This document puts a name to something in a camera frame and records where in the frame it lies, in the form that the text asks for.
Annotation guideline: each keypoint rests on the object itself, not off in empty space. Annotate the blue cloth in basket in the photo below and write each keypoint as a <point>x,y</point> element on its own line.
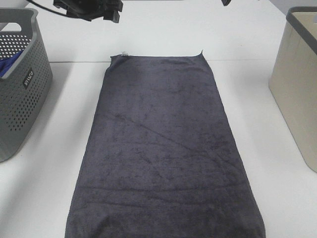
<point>8,65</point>

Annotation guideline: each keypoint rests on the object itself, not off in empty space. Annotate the dark grey towel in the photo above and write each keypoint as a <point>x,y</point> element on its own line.
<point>161,160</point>

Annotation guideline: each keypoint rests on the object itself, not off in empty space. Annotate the grey perforated plastic basket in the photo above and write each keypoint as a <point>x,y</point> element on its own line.
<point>23,93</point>

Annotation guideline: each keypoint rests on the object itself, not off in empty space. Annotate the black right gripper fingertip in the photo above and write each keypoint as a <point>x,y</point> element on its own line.
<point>225,2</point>

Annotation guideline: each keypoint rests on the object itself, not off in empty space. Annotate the beige plastic basket grey rim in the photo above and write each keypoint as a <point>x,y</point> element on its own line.
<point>294,79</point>

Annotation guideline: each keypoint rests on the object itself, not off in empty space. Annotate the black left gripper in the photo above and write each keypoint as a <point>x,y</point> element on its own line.
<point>91,9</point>

